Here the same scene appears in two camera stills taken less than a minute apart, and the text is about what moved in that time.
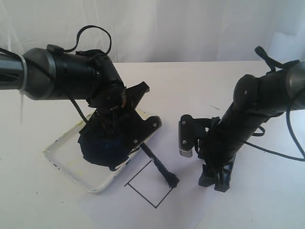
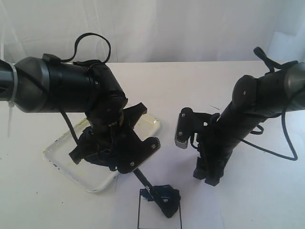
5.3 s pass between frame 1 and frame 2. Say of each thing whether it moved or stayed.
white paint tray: stayed
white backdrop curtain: stayed
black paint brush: moved
